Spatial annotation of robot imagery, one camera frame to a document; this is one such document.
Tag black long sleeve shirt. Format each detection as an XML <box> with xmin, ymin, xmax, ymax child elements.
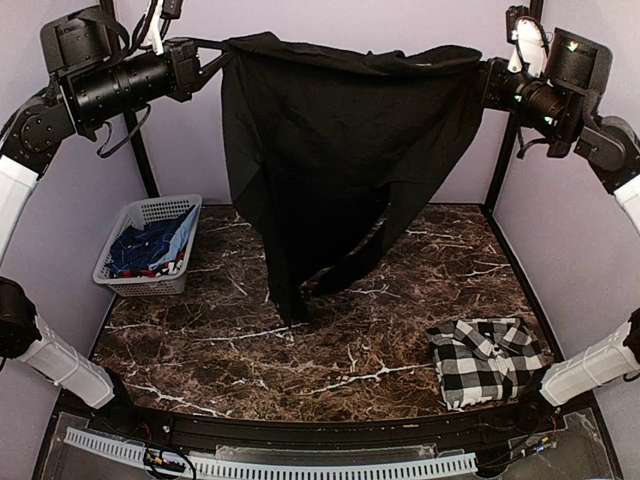
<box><xmin>221</xmin><ymin>32</ymin><xmax>484</xmax><ymax>323</ymax></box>

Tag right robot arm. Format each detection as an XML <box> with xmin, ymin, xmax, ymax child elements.
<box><xmin>482</xmin><ymin>16</ymin><xmax>639</xmax><ymax>434</ymax></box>

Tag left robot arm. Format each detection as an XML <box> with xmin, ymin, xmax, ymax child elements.
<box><xmin>1</xmin><ymin>1</ymin><xmax>230</xmax><ymax>436</ymax></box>

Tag blue clothes in basket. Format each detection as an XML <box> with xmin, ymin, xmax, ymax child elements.
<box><xmin>107</xmin><ymin>205</ymin><xmax>200</xmax><ymax>279</ymax></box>

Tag grey plastic laundry basket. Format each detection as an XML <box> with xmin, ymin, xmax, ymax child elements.
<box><xmin>93</xmin><ymin>194</ymin><xmax>202</xmax><ymax>297</ymax></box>

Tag black white plaid shirt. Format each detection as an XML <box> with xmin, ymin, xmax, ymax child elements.
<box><xmin>427</xmin><ymin>317</ymin><xmax>546</xmax><ymax>411</ymax></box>

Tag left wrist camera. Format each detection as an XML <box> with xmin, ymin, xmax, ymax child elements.
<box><xmin>129</xmin><ymin>0</ymin><xmax>184</xmax><ymax>55</ymax></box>

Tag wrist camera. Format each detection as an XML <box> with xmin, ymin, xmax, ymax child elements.
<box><xmin>129</xmin><ymin>0</ymin><xmax>184</xmax><ymax>55</ymax></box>
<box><xmin>506</xmin><ymin>6</ymin><xmax>550</xmax><ymax>78</ymax></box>

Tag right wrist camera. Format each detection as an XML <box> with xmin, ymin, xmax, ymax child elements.
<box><xmin>506</xmin><ymin>6</ymin><xmax>550</xmax><ymax>78</ymax></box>

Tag right black frame post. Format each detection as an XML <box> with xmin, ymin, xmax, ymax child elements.
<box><xmin>483</xmin><ymin>0</ymin><xmax>544</xmax><ymax>216</ymax></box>

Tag black frame post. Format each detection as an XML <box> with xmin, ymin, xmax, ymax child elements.
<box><xmin>98</xmin><ymin>0</ymin><xmax>162</xmax><ymax>198</ymax></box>
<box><xmin>483</xmin><ymin>0</ymin><xmax>544</xmax><ymax>216</ymax></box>

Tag left black frame post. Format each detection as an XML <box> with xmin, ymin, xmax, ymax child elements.
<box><xmin>98</xmin><ymin>0</ymin><xmax>162</xmax><ymax>198</ymax></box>

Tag black front rail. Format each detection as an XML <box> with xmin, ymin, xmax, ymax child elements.
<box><xmin>87</xmin><ymin>404</ymin><xmax>554</xmax><ymax>451</ymax></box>

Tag white slotted cable duct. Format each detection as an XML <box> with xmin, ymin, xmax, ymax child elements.
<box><xmin>64</xmin><ymin>427</ymin><xmax>478</xmax><ymax>479</ymax></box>

